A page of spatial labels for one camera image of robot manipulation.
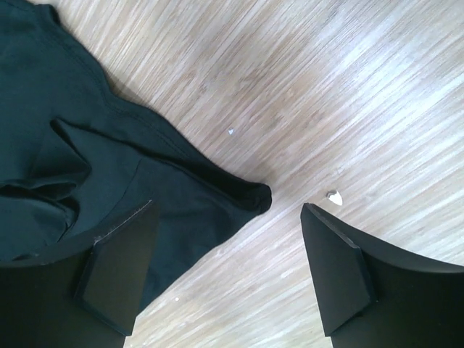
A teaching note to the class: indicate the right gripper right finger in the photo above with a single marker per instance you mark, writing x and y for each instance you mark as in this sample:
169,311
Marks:
340,276

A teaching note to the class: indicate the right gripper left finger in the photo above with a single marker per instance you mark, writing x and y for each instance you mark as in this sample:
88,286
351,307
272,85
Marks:
113,279

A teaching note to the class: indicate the black t shirt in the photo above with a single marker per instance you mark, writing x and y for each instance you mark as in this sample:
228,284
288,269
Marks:
74,155

